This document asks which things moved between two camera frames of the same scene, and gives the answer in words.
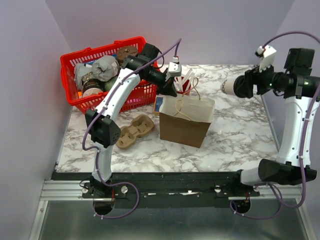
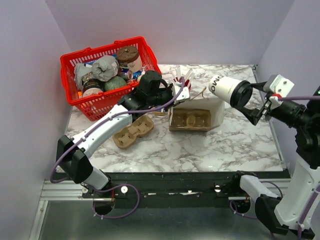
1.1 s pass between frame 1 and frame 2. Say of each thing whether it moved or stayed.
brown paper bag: moved
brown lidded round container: stayed
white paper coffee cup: moved
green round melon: stayed
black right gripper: moved
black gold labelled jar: stayed
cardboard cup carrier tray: stayed
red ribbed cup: stayed
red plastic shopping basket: stayed
